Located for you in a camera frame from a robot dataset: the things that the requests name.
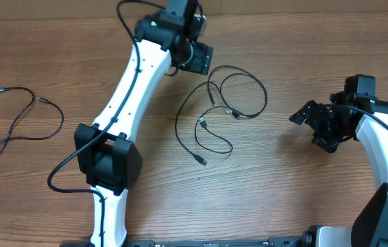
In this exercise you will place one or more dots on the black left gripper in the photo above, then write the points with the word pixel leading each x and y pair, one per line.
pixel 201 60

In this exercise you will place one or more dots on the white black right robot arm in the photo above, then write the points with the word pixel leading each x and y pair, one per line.
pixel 370 228

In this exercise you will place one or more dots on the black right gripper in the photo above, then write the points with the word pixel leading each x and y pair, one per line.
pixel 310 113

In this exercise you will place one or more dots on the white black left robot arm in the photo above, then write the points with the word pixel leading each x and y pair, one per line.
pixel 106 150

